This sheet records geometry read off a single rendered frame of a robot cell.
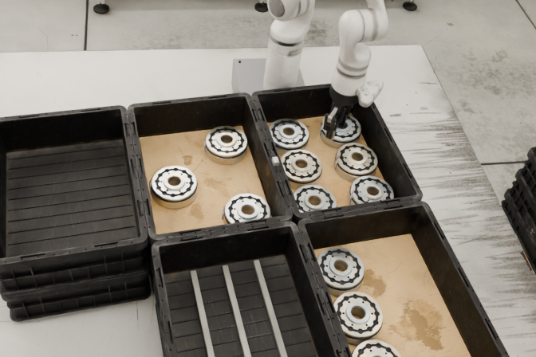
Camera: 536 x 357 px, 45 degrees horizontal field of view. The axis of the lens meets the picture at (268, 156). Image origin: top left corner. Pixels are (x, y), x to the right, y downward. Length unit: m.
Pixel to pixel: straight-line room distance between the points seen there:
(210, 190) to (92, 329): 0.39
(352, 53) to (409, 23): 2.23
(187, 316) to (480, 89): 2.32
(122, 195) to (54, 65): 0.66
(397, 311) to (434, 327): 0.08
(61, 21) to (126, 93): 1.53
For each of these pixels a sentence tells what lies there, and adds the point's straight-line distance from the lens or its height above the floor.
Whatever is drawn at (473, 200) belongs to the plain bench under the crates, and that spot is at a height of 0.70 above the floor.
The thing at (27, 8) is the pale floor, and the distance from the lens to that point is 3.55.
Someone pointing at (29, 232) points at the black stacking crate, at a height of 0.83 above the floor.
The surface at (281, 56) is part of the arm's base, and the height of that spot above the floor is 0.93.
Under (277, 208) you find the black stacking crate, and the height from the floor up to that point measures 0.89.
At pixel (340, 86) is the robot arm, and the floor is 1.04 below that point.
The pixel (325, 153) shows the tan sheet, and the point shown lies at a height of 0.83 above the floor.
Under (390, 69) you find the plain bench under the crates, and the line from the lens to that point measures 2.14.
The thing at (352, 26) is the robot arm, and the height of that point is 1.21.
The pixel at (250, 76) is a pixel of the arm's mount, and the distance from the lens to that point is 1.86.
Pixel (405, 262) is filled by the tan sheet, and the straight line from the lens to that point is 1.47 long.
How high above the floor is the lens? 2.00
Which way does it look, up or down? 47 degrees down
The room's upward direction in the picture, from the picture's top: 8 degrees clockwise
